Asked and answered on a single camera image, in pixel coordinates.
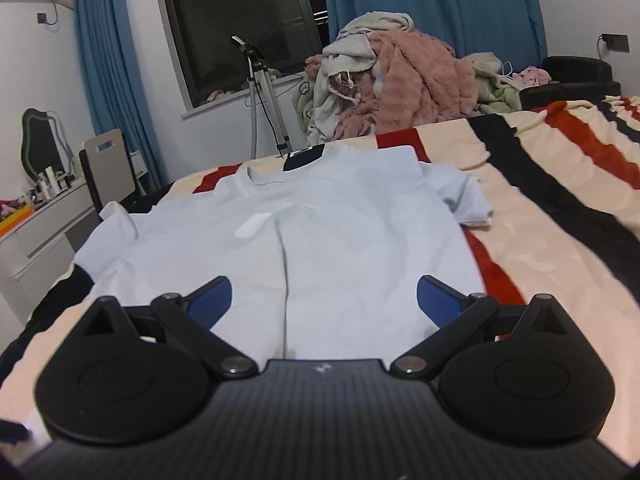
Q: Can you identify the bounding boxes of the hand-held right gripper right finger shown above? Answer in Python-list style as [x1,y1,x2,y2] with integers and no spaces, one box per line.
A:
[389,273,568,380]

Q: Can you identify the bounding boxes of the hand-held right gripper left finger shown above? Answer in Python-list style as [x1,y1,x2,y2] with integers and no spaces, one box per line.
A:
[82,275,259,379]

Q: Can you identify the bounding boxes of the white t-shirt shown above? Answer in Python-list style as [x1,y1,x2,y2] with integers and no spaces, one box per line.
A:
[74,142,496,361]

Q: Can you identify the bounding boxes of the striped blanket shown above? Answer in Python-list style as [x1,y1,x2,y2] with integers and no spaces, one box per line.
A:
[0,95,640,466]

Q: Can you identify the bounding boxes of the grey chair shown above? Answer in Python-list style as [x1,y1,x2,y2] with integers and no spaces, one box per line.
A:
[78,128,148,202]

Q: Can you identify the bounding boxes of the white dressing table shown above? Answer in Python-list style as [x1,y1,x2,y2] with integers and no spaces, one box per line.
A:
[0,177,102,307]

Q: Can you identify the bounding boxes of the row of cosmetic bottles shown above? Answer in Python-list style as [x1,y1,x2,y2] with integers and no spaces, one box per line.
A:
[36,165,76,197]

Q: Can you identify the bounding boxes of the orange box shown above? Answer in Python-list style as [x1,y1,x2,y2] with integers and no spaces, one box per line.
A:
[0,207,37,239]

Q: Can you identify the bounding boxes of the pale printed garment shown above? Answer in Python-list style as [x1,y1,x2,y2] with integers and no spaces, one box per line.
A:
[292,77,319,137]

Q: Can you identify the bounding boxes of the pale green garment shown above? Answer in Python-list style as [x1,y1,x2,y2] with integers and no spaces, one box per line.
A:
[467,52,523,117]

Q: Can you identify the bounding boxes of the pink fluffy blanket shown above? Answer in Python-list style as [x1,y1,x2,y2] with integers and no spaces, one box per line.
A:
[305,27,478,141]

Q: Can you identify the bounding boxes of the wavy-edged mirror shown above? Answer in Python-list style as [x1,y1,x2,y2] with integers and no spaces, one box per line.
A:
[21,108,76,186]

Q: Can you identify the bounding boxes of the small pink garment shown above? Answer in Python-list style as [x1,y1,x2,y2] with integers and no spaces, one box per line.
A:
[512,66,552,87]

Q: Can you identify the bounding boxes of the black garment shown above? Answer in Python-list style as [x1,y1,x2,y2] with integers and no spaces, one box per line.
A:
[517,55,622,111]

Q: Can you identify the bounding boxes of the beige garment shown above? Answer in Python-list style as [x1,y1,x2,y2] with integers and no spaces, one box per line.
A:
[306,10,416,146]

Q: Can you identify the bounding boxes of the dark window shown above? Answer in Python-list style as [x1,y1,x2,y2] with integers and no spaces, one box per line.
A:
[151,0,332,111]

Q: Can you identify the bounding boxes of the black wall outlet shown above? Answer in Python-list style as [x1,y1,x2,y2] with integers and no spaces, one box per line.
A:
[597,33,630,54]

